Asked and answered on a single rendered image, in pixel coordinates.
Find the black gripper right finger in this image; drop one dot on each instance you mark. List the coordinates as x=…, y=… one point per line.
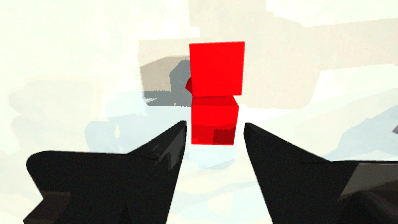
x=300, y=187

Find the red cube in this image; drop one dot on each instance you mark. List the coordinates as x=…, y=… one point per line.
x=213, y=120
x=217, y=68
x=189, y=86

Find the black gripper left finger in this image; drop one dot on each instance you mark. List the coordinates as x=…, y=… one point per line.
x=145, y=178

